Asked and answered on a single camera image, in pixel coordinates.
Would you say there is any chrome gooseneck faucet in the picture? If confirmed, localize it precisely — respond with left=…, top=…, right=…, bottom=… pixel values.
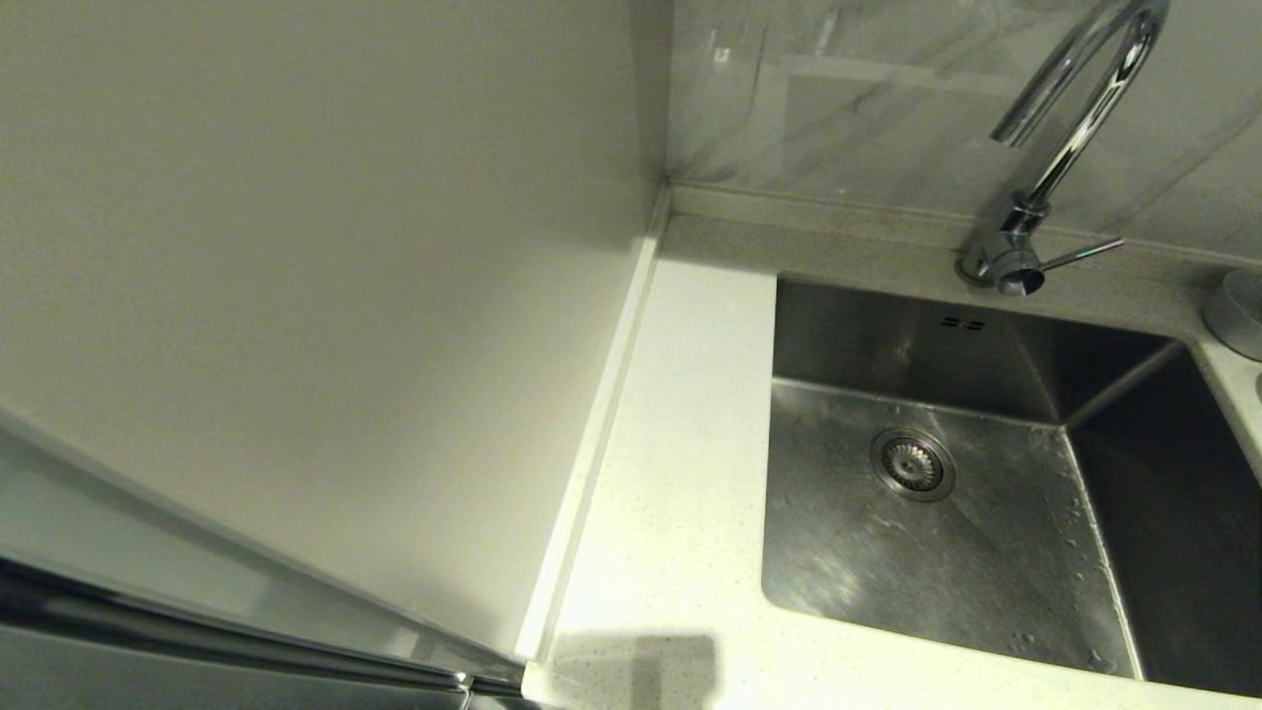
left=954, top=0, right=1171, bottom=299

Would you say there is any metal sink drain strainer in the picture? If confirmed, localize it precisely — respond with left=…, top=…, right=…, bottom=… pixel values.
left=870, top=426, right=957, bottom=504

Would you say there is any stainless steel refrigerator door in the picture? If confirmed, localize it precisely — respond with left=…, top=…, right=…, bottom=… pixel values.
left=0, top=404, right=528, bottom=710

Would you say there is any light blue bowl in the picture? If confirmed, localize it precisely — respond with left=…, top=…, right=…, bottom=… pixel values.
left=1201, top=268, right=1262, bottom=362

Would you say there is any stainless steel sink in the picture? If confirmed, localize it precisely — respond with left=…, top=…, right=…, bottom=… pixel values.
left=761, top=274, right=1262, bottom=699

